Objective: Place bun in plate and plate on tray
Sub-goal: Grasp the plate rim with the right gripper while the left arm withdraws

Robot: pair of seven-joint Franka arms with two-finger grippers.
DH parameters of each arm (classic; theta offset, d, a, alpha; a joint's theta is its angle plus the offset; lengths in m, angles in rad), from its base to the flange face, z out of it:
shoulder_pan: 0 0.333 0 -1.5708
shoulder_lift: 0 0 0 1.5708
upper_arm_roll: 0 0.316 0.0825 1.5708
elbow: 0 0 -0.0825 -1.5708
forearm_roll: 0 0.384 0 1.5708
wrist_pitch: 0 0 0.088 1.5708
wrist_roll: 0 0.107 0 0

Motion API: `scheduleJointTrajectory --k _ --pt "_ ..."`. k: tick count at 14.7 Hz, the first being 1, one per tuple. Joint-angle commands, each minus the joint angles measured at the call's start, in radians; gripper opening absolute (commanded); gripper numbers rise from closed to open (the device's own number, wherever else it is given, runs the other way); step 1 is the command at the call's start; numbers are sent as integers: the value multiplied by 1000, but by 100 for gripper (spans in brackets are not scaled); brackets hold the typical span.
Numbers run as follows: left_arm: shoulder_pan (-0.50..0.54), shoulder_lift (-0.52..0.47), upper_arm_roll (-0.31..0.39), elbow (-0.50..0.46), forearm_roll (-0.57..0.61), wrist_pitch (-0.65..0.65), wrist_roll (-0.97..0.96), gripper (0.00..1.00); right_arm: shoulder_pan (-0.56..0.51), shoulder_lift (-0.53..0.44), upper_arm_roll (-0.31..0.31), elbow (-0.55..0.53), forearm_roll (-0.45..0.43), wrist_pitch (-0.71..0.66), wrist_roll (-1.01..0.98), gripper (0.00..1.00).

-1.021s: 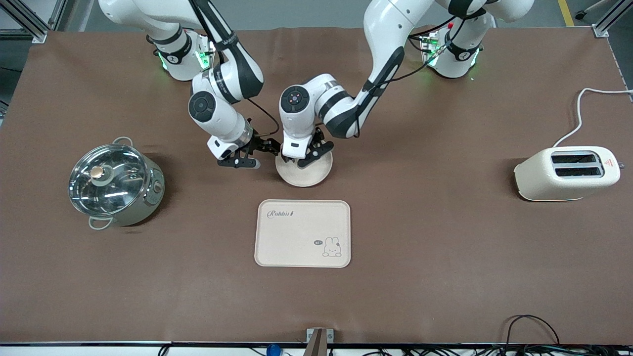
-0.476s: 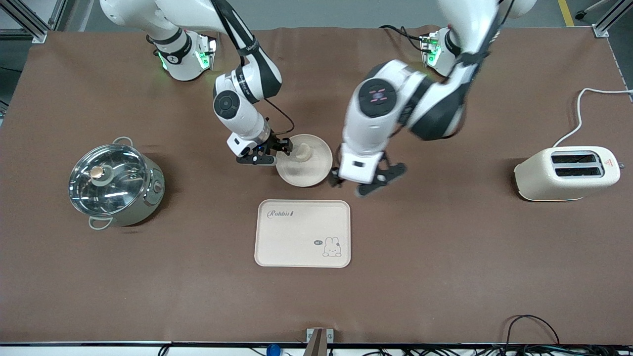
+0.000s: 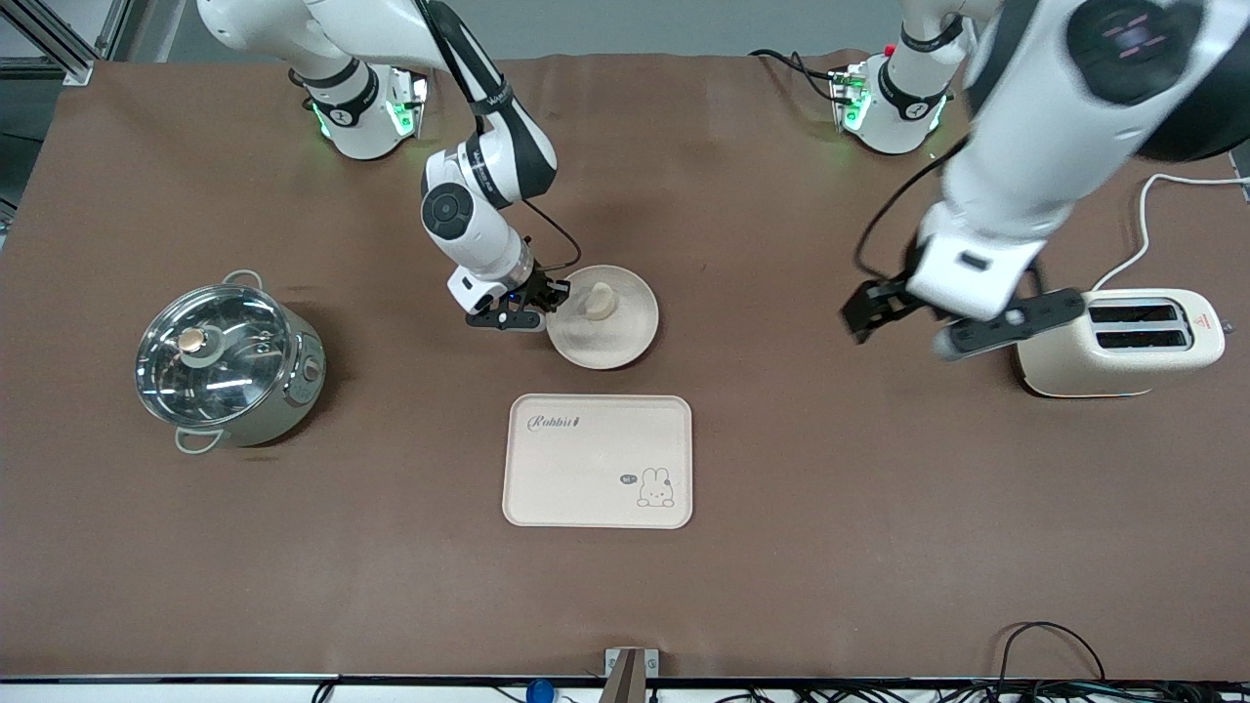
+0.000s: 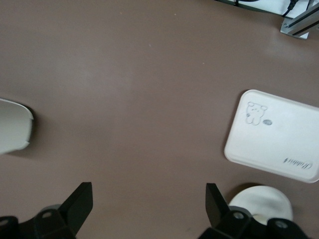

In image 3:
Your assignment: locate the cream round plate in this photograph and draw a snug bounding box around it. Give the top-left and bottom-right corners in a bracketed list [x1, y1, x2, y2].
[545, 265, 660, 371]

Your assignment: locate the cream rabbit print tray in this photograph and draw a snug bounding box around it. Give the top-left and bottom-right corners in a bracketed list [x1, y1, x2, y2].
[502, 393, 694, 530]

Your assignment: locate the cream two-slot toaster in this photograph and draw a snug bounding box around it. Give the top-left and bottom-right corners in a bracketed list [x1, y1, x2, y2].
[1016, 288, 1228, 399]

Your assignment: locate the steel electric cooking pot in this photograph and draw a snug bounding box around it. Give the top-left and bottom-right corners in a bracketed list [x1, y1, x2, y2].
[135, 270, 328, 455]

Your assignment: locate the glass pot lid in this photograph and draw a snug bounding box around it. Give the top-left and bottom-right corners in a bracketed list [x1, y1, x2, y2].
[135, 285, 295, 429]

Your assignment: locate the brown table cover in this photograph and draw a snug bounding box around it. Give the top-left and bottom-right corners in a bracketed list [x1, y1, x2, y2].
[0, 49, 1250, 682]

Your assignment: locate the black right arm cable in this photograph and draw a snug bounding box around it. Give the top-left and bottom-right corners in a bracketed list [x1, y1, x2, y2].
[521, 199, 583, 275]

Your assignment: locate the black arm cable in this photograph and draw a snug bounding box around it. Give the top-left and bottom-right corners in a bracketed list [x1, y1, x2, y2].
[521, 199, 583, 275]
[855, 135, 970, 284]

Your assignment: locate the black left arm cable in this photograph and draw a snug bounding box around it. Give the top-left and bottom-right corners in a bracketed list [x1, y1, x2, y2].
[855, 135, 970, 284]

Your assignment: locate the white toaster power cable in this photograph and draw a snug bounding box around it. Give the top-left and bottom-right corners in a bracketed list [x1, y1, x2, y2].
[1092, 173, 1250, 293]

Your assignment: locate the black base cable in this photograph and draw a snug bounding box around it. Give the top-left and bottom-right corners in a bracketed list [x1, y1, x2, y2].
[749, 48, 843, 104]

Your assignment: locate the black looped cable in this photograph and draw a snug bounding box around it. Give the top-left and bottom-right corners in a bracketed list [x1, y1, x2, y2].
[995, 621, 1109, 684]

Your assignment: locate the grey metal camera bracket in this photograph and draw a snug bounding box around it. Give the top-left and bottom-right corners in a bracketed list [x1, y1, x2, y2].
[604, 647, 658, 703]

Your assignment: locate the aluminium frame profile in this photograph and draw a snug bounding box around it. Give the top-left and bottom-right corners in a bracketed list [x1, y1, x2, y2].
[0, 0, 134, 89]

